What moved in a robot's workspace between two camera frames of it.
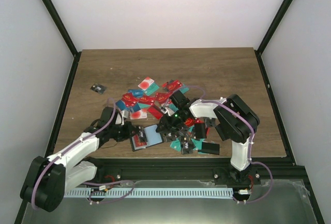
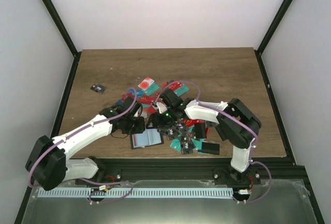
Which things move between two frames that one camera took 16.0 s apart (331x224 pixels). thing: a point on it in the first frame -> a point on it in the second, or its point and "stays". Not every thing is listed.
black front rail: (193, 169) stays
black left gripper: (130, 127) -> (140, 129)
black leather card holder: (146, 137) stays
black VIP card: (98, 88) stays
